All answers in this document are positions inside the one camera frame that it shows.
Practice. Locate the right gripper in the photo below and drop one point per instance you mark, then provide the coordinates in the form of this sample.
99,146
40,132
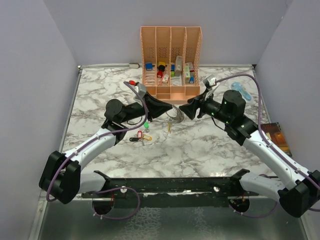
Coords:
199,101

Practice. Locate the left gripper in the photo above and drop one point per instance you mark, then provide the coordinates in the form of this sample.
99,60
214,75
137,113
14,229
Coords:
150,102

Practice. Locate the metal keyring with yellow grip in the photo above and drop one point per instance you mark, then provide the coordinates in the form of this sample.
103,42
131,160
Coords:
175,115

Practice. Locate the green key tag with key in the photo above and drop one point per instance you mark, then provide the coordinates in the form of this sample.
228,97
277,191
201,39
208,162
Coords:
146,127

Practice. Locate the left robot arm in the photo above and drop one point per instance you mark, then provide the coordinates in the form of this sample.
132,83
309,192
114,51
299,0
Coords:
62,176

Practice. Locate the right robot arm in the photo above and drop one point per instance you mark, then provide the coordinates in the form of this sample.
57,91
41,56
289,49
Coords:
297,189

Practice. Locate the blue cap bottle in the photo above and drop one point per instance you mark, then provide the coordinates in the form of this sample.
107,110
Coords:
191,80

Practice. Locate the red key tag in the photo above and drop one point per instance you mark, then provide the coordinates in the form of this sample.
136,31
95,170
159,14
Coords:
139,134

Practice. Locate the yellow key tag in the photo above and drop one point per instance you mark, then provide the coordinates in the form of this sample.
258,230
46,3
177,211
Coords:
147,137

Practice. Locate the black key tag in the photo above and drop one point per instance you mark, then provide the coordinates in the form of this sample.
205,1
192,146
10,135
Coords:
134,139

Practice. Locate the white red box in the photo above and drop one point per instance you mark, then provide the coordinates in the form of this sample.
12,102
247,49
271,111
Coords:
189,70

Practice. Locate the blue block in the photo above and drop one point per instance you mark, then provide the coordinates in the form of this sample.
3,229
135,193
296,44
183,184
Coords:
149,66

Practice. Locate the yellow block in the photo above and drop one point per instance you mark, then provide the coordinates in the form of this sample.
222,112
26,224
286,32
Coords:
161,63

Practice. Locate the blue toothbrush package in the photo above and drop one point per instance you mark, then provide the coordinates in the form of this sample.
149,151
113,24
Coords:
237,86

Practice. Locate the tall grey box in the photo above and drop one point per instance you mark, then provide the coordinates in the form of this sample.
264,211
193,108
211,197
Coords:
178,66

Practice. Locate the peach desk organizer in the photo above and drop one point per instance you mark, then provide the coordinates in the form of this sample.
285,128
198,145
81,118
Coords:
164,44

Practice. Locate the paperback book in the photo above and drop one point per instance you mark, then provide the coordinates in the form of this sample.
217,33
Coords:
274,132

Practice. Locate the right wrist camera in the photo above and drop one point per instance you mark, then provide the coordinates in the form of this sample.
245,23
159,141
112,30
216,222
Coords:
210,84

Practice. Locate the white adapter at wall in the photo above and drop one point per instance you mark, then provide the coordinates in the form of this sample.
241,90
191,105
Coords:
134,65

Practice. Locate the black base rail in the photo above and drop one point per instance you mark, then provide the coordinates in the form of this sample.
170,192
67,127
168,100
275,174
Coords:
171,192

